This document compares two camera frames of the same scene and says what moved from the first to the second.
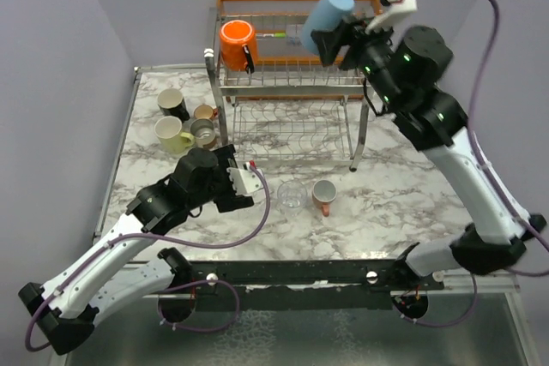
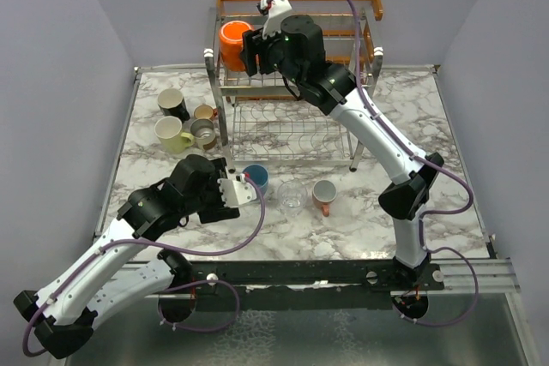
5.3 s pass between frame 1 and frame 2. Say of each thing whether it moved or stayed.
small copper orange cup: stayed
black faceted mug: stayed
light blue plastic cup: moved
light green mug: stayed
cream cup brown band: stayed
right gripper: moved
